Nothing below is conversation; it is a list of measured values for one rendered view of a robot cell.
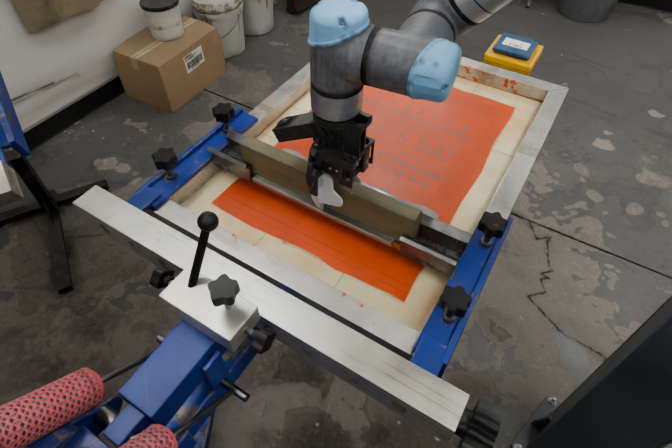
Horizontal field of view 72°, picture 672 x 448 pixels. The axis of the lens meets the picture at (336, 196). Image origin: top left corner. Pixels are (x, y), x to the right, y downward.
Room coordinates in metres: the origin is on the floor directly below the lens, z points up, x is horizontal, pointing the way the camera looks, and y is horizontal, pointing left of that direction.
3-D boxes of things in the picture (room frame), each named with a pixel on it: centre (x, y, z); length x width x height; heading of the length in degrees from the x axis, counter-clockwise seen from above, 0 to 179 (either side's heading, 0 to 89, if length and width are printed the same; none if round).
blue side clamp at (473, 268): (0.40, -0.21, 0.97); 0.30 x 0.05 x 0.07; 148
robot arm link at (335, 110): (0.56, 0.00, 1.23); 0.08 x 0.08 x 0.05
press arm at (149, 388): (0.27, 0.20, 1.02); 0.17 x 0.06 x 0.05; 148
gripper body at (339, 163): (0.55, -0.01, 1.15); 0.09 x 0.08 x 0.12; 59
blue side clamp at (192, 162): (0.69, 0.27, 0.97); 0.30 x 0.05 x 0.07; 148
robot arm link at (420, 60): (0.53, -0.10, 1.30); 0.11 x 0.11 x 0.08; 67
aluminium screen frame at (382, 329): (0.75, -0.09, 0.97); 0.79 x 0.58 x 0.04; 148
